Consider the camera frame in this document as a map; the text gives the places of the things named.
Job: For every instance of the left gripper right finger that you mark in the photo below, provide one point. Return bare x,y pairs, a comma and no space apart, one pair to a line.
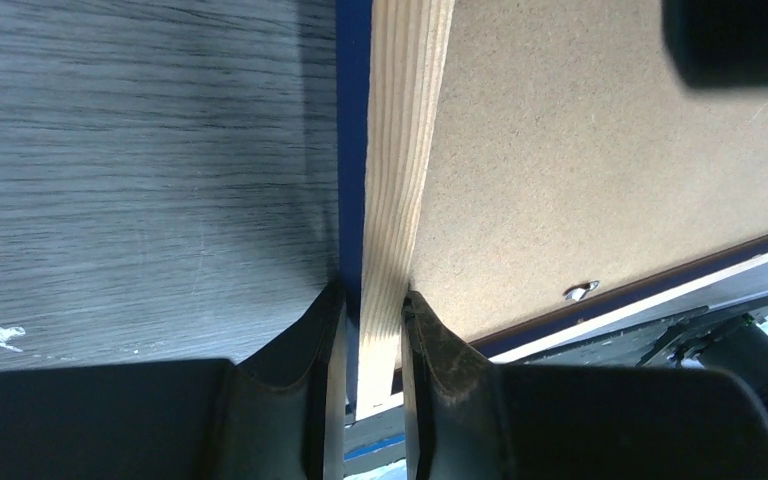
470,418

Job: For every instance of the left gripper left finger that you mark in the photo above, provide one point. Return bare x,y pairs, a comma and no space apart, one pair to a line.
279,414

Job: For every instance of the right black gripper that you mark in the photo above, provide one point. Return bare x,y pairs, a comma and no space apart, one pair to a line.
717,45

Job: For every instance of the blue wooden picture frame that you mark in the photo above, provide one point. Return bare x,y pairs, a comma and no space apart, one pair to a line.
537,170

